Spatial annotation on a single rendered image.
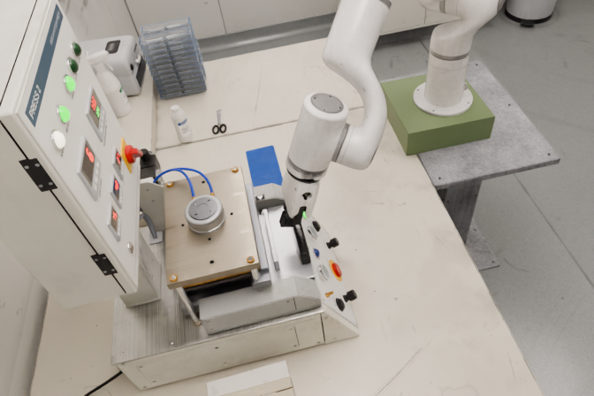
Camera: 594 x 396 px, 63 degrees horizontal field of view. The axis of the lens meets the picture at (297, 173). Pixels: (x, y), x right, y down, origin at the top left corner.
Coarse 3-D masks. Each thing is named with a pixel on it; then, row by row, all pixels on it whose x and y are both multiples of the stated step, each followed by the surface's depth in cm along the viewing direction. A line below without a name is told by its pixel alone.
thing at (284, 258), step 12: (264, 216) 113; (276, 216) 118; (264, 228) 115; (276, 228) 115; (288, 228) 115; (264, 240) 113; (276, 240) 113; (288, 240) 112; (276, 252) 106; (288, 252) 110; (276, 264) 105; (288, 264) 108; (300, 264) 108; (276, 276) 106; (288, 276) 106; (300, 276) 106; (312, 276) 105
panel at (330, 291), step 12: (324, 240) 132; (312, 252) 117; (324, 252) 126; (312, 264) 113; (324, 264) 121; (336, 276) 124; (324, 288) 112; (336, 288) 119; (324, 300) 108; (336, 300) 114; (336, 312) 110; (348, 312) 118
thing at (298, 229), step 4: (296, 228) 109; (300, 228) 109; (296, 232) 109; (300, 232) 109; (296, 236) 108; (300, 236) 108; (304, 236) 108; (300, 240) 107; (304, 240) 107; (300, 244) 106; (304, 244) 106; (300, 248) 106; (304, 248) 106; (300, 252) 106; (304, 252) 105; (308, 252) 105; (304, 256) 105; (308, 256) 106; (304, 260) 106; (308, 260) 106
